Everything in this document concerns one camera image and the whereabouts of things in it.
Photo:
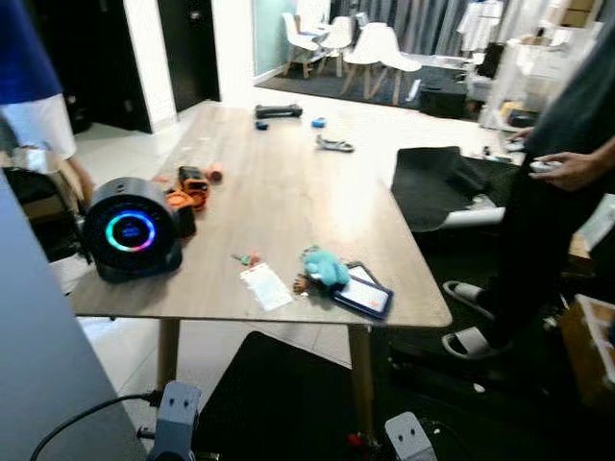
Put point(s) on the small green-tagged keys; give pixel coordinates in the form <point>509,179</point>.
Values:
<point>247,259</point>

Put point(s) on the person in black clothes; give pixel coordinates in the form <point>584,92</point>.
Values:
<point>548,230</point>

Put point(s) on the white handheld controller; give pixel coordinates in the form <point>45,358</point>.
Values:
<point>543,166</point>

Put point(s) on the taped cardboard box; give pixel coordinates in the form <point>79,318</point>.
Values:
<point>591,351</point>

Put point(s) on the white slide sandal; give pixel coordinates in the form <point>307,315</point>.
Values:
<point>469,294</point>
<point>469,344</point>

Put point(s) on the white shelf unit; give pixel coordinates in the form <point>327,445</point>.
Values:
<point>533,77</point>

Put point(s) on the crumpled black mat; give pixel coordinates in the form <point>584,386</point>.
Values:
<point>437,187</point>

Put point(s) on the black bag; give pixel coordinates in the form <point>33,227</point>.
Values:
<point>442,101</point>

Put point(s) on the dark blue card holder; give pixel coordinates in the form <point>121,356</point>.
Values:
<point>367,296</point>

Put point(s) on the small grey metal tool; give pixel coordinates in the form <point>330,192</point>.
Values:
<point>334,145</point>

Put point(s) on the white dining chair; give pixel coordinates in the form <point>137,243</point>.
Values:
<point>338,38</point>
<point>300,38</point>
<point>380,53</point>

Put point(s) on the small light blue object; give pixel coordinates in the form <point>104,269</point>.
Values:
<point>319,122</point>

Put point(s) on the clear plastic bag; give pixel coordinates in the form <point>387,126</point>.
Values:
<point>266,286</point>

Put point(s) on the long black bar device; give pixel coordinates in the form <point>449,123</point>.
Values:
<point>279,110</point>

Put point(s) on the small dark blue object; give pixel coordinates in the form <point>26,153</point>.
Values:
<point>261,125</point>

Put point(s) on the large black floor mat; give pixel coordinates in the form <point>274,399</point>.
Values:
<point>279,394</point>

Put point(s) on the orange and black power tool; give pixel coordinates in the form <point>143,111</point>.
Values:
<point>192,182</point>

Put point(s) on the narrow black door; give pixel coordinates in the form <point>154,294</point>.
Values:
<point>187,53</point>

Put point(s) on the wide black door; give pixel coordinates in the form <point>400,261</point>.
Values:
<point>91,58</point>

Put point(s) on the person in blue shirt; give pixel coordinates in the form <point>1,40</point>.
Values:
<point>29,86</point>

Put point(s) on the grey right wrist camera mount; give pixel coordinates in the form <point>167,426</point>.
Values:
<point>410,440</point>

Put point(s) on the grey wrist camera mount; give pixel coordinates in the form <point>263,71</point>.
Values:
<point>410,440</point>
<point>178,423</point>

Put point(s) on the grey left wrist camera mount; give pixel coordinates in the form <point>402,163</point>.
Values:
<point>178,423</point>

